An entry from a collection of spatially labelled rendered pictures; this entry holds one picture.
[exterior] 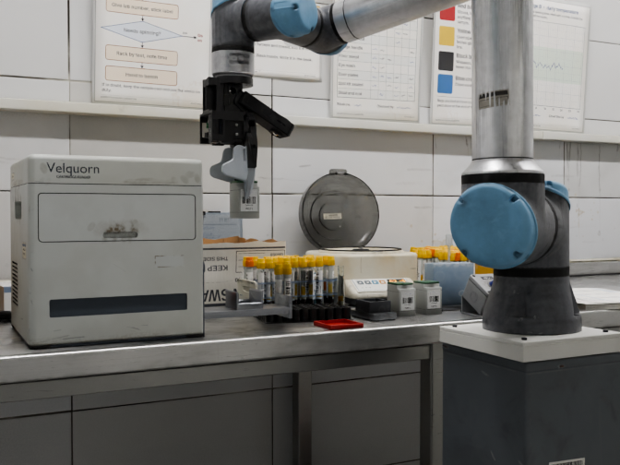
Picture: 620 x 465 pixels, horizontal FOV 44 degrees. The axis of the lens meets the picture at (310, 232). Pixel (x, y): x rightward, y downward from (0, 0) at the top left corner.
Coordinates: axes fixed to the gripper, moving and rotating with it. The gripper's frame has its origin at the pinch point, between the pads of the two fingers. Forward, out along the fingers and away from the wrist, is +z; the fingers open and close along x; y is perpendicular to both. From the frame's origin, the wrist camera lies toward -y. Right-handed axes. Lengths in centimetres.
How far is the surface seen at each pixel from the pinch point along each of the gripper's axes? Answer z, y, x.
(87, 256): 10.5, 28.2, 5.1
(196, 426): 58, -9, -60
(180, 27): -42, -5, -58
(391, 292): 19.9, -33.9, -5.3
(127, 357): 26.3, 22.8, 9.0
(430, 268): 15.6, -46.1, -9.5
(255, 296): 18.8, -2.0, 0.0
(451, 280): 18, -50, -8
